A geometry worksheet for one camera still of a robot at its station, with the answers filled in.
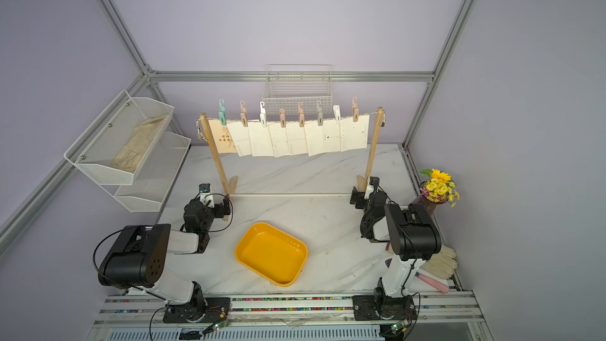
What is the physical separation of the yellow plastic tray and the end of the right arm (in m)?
0.26

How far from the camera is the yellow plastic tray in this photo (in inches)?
32.6

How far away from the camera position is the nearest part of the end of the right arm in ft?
2.89
